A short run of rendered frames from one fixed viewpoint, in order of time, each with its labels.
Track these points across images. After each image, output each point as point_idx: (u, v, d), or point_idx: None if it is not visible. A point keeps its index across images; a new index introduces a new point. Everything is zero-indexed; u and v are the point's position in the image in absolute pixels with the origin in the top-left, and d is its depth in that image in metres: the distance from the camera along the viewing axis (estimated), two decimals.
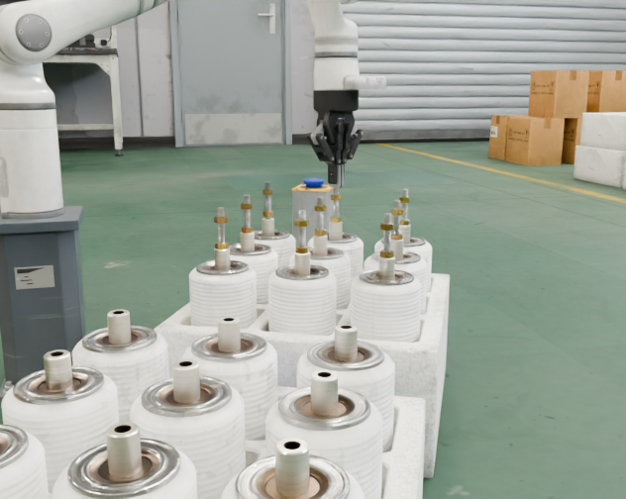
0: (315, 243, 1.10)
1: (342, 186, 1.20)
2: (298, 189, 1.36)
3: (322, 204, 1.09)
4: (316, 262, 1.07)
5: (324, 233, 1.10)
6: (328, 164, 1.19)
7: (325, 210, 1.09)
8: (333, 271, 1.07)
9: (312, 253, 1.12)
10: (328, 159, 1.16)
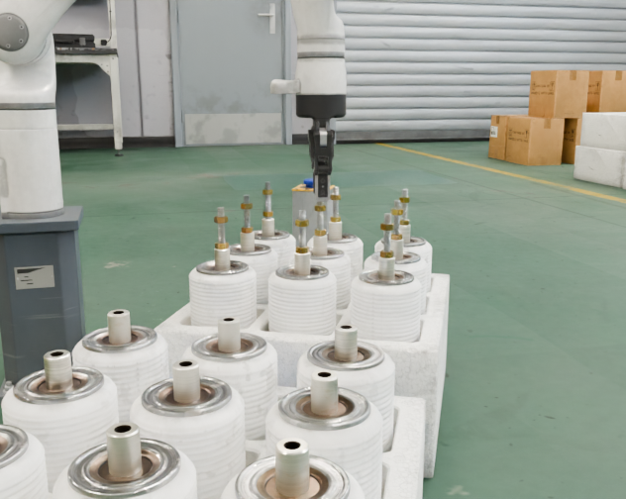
0: (315, 243, 1.10)
1: (317, 200, 1.05)
2: (298, 189, 1.36)
3: (322, 204, 1.09)
4: (316, 262, 1.07)
5: (324, 233, 1.10)
6: None
7: (325, 210, 1.09)
8: (333, 271, 1.07)
9: (312, 253, 1.12)
10: None
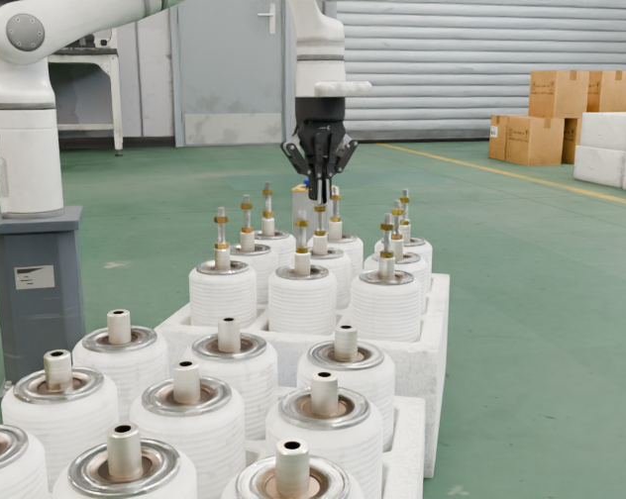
0: (323, 240, 1.12)
1: (328, 202, 1.09)
2: (298, 189, 1.36)
3: (317, 204, 1.10)
4: None
5: (314, 233, 1.10)
6: (308, 178, 1.08)
7: (314, 210, 1.10)
8: None
9: (327, 253, 1.11)
10: (303, 172, 1.06)
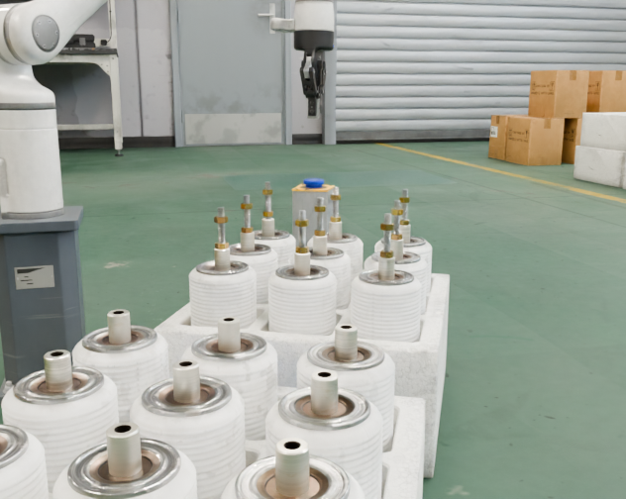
0: (323, 240, 1.12)
1: (308, 118, 1.35)
2: (298, 189, 1.36)
3: (317, 204, 1.10)
4: None
5: (314, 233, 1.10)
6: (317, 98, 1.36)
7: (314, 210, 1.10)
8: None
9: (327, 254, 1.11)
10: None
